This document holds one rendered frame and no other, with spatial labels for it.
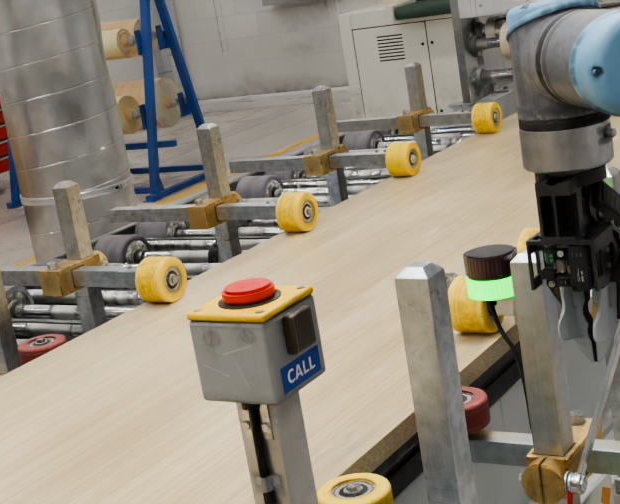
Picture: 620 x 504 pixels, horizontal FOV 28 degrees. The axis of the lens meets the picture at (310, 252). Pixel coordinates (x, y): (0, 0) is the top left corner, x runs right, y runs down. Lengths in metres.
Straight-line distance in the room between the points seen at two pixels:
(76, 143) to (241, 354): 4.38
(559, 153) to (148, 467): 0.62
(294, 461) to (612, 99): 0.41
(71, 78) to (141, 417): 3.65
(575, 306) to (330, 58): 10.37
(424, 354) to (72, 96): 4.17
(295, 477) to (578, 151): 0.46
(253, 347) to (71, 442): 0.78
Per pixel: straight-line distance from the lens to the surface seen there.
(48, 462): 1.61
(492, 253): 1.40
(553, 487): 1.44
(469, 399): 1.54
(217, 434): 1.57
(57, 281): 2.31
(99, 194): 5.31
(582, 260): 1.26
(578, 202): 1.26
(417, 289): 1.15
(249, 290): 0.91
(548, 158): 1.25
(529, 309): 1.39
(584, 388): 2.12
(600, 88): 1.11
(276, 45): 11.92
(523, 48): 1.23
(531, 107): 1.24
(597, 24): 1.12
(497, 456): 1.53
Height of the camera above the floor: 1.47
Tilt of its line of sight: 14 degrees down
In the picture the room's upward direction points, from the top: 10 degrees counter-clockwise
